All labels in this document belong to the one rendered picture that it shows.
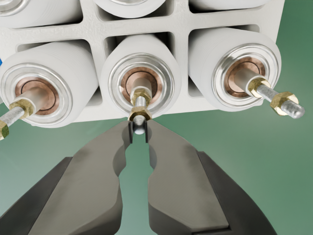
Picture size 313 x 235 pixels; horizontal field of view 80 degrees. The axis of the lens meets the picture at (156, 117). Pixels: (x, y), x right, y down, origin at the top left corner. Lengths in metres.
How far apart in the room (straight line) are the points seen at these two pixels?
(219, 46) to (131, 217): 0.72
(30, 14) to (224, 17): 0.22
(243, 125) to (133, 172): 0.37
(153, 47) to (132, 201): 0.62
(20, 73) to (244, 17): 0.28
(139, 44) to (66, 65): 0.08
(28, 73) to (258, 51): 0.25
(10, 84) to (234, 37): 0.25
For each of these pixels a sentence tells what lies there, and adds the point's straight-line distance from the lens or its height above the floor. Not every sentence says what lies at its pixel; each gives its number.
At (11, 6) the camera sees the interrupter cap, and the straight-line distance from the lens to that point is 0.24.
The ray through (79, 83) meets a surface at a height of 0.24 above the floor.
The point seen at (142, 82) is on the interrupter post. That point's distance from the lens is 0.20.
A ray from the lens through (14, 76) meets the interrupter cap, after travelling 0.26.
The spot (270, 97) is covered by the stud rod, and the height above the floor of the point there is 0.31.
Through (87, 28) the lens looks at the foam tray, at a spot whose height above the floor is 0.18.
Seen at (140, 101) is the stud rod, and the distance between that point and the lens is 0.17.
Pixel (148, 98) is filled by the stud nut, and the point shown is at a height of 0.29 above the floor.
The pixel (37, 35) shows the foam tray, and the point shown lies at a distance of 0.31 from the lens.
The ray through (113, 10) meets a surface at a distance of 0.21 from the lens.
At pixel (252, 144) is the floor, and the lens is 0.66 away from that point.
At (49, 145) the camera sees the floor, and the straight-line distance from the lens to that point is 0.64.
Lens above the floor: 0.46
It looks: 61 degrees down
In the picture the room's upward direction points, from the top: 174 degrees clockwise
